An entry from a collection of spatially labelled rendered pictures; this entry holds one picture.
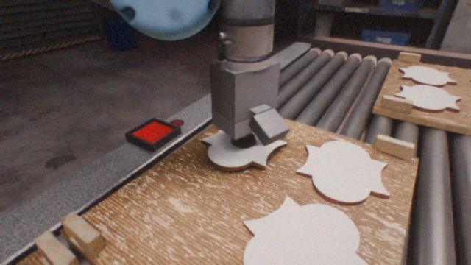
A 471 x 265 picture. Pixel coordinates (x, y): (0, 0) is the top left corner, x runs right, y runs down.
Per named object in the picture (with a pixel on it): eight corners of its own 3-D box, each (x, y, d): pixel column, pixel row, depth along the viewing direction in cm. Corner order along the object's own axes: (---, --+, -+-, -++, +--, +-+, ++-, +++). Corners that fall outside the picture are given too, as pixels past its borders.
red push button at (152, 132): (132, 140, 54) (130, 133, 53) (154, 126, 58) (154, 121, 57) (154, 149, 51) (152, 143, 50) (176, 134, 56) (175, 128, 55)
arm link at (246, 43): (286, 21, 36) (237, 29, 32) (282, 56, 38) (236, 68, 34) (249, 14, 41) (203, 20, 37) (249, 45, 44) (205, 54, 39)
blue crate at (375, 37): (357, 45, 402) (361, 29, 391) (360, 39, 434) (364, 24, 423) (405, 51, 378) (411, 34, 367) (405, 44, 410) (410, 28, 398)
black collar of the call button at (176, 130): (126, 140, 54) (124, 133, 53) (154, 124, 59) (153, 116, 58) (154, 152, 50) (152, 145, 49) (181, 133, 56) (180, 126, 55)
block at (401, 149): (370, 149, 48) (374, 137, 46) (372, 144, 49) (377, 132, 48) (410, 162, 45) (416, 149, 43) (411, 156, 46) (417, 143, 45)
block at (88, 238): (64, 234, 33) (57, 218, 32) (79, 223, 34) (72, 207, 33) (93, 260, 30) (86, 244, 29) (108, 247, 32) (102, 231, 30)
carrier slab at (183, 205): (63, 238, 34) (59, 230, 34) (241, 110, 63) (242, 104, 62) (352, 507, 18) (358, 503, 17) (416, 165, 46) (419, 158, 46)
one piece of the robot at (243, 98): (258, 57, 30) (253, 171, 38) (313, 43, 34) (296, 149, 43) (202, 35, 38) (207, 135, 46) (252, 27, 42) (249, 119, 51)
